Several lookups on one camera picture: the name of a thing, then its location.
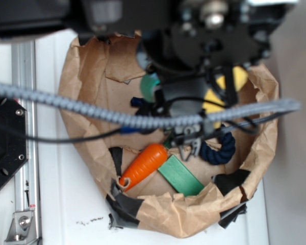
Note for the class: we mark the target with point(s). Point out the yellow sponge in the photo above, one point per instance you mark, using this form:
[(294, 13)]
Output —
[(217, 98)]

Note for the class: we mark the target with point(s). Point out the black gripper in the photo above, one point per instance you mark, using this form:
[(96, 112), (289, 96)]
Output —
[(186, 42)]

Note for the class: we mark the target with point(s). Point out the metal corner bracket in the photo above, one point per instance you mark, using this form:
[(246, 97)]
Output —
[(22, 229)]

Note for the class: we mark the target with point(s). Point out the aluminium extrusion rail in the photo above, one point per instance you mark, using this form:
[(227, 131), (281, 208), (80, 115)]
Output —
[(27, 191)]

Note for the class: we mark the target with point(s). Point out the orange toy carrot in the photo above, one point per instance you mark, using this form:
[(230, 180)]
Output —
[(144, 154)]

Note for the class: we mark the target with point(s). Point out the green textured ball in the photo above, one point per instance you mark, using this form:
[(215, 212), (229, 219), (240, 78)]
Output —
[(148, 86)]

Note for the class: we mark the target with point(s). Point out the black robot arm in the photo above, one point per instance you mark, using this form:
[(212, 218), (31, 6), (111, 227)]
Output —
[(20, 19)]

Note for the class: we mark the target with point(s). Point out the green wooden block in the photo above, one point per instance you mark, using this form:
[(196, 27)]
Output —
[(179, 177)]

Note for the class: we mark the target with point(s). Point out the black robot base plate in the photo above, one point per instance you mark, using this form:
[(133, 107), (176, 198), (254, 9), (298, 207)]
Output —
[(13, 149)]

